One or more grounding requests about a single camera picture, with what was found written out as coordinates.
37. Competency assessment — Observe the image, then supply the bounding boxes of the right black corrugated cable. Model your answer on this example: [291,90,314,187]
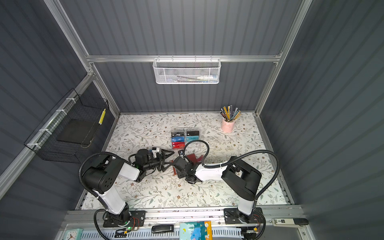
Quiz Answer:
[182,139,281,240]

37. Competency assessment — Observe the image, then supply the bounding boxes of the small teal clock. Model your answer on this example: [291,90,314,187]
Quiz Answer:
[63,229,83,240]

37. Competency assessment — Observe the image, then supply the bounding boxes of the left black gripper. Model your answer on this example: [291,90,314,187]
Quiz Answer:
[142,149,173,172]

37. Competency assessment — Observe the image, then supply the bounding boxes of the black pad in basket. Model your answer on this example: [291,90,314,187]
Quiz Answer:
[57,119,98,146]

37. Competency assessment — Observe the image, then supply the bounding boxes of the black stapler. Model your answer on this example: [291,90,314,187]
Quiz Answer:
[151,225,174,234]

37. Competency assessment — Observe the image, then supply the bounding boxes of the left black corrugated cable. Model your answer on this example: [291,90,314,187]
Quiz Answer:
[78,151,139,240]

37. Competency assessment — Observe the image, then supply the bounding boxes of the markers in white basket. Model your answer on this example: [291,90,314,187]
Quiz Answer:
[177,75,219,83]

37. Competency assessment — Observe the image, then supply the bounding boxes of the clear plastic organizer box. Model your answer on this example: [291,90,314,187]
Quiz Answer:
[171,128,201,150]

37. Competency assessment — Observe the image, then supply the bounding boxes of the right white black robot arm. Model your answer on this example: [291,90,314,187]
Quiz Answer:
[172,157,262,216]

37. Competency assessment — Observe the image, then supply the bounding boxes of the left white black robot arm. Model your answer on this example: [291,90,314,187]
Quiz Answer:
[79,148,175,216]

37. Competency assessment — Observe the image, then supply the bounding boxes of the yellow tag on basket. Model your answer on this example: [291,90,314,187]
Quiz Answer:
[98,109,106,125]

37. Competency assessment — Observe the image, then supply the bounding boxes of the blue credit card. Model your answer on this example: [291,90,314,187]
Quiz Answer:
[186,136,200,143]

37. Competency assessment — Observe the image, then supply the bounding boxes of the black corrugated cable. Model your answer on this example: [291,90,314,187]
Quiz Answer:
[182,139,281,240]
[78,151,139,240]

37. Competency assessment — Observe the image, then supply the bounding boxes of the pens in pink cup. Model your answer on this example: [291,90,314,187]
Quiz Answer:
[220,105,242,123]

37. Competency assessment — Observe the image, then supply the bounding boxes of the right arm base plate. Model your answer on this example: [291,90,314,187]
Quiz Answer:
[224,208,266,225]

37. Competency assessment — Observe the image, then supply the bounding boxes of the pink pen cup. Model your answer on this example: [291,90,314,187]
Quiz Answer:
[221,119,235,133]

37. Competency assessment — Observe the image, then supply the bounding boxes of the colourful picture book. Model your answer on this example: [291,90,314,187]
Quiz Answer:
[179,221,213,240]

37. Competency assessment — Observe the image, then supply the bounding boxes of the black wire wall basket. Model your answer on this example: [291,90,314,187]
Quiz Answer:
[25,90,109,164]

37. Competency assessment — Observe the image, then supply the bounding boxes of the white wire mesh basket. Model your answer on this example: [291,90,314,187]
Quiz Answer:
[153,59,222,85]

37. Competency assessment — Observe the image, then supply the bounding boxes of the red card holder wallet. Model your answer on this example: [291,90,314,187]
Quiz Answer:
[173,154,203,176]

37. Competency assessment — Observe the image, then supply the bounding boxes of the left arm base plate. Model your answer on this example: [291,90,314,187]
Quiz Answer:
[103,210,147,228]

